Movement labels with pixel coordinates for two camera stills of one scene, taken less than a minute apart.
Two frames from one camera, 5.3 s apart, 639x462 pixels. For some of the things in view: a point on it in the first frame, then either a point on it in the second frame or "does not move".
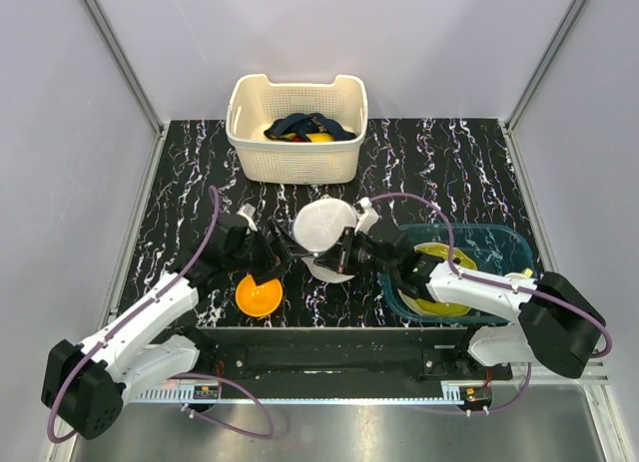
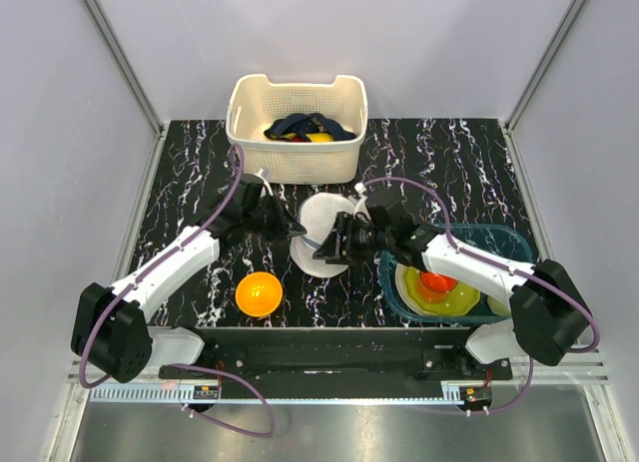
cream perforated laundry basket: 298,134 does not move
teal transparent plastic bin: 500,248 does not move
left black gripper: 271,265 -> 294,227
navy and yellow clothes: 309,128 does not move
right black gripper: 339,258 -> 330,249
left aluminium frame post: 122,57 does not move
